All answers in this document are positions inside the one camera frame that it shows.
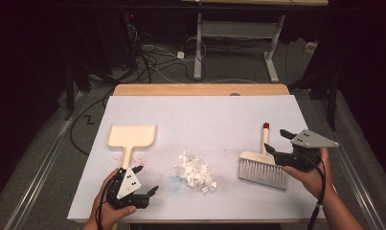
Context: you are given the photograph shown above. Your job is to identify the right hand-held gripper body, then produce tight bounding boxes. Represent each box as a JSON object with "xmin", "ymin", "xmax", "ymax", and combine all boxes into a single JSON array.
[{"xmin": 273, "ymin": 128, "xmax": 340, "ymax": 172}]

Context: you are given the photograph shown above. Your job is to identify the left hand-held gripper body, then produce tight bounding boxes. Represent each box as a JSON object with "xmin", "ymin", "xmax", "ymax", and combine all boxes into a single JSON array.
[{"xmin": 105, "ymin": 168, "xmax": 149, "ymax": 210}]

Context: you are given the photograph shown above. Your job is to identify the cream hand brush grey bristles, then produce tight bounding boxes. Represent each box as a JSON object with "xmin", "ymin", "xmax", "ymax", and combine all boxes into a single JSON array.
[{"xmin": 238, "ymin": 122, "xmax": 289, "ymax": 191}]

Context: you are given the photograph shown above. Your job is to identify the cream plastic dustpan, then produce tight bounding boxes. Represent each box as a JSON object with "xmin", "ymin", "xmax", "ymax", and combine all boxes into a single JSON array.
[{"xmin": 105, "ymin": 124, "xmax": 157, "ymax": 171}]

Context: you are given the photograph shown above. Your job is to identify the pile of white paper scraps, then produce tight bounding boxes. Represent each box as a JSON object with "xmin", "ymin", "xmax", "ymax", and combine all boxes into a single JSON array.
[{"xmin": 173, "ymin": 150, "xmax": 217, "ymax": 195}]

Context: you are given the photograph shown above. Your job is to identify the person's left hand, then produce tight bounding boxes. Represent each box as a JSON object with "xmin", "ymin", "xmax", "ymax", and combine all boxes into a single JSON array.
[{"xmin": 86, "ymin": 168, "xmax": 137, "ymax": 224}]

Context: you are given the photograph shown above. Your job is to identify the person's right hand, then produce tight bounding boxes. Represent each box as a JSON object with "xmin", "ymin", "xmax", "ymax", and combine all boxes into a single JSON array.
[{"xmin": 281, "ymin": 148, "xmax": 333, "ymax": 199}]

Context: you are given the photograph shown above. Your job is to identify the black metal stand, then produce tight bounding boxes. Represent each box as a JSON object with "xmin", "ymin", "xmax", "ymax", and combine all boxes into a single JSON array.
[
  {"xmin": 289, "ymin": 63, "xmax": 339, "ymax": 132},
  {"xmin": 63, "ymin": 57, "xmax": 76, "ymax": 122}
]

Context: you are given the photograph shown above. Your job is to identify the white board table cover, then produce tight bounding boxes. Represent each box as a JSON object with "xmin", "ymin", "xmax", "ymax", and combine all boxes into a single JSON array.
[{"xmin": 66, "ymin": 95, "xmax": 327, "ymax": 221}]

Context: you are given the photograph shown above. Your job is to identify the wooden table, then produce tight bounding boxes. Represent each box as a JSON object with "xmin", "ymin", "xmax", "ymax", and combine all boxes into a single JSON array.
[{"xmin": 74, "ymin": 83, "xmax": 327, "ymax": 224}]

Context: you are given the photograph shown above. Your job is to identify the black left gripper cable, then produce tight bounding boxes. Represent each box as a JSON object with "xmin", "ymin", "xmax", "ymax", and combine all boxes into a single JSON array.
[{"xmin": 95, "ymin": 176, "xmax": 118, "ymax": 230}]

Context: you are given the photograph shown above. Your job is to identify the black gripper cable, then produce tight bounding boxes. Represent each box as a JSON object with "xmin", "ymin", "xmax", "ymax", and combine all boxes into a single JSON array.
[
  {"xmin": 295, "ymin": 152, "xmax": 328, "ymax": 230},
  {"xmin": 95, "ymin": 176, "xmax": 118, "ymax": 230}
]

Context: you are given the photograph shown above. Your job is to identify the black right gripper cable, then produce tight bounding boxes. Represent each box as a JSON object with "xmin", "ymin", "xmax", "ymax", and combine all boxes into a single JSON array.
[{"xmin": 295, "ymin": 152, "xmax": 328, "ymax": 230}]

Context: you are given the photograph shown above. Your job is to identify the long black floor cable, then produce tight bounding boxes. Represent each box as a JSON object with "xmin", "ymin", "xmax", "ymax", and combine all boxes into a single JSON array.
[{"xmin": 69, "ymin": 89, "xmax": 116, "ymax": 157}]

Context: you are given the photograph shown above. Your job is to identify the tangle of floor cables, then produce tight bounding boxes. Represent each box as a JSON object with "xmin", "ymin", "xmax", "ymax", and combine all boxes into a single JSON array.
[{"xmin": 126, "ymin": 22, "xmax": 208, "ymax": 84}]

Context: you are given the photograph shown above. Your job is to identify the white metal table frame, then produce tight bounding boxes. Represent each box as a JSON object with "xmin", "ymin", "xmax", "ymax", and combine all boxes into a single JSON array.
[{"xmin": 180, "ymin": 0, "xmax": 329, "ymax": 83}]

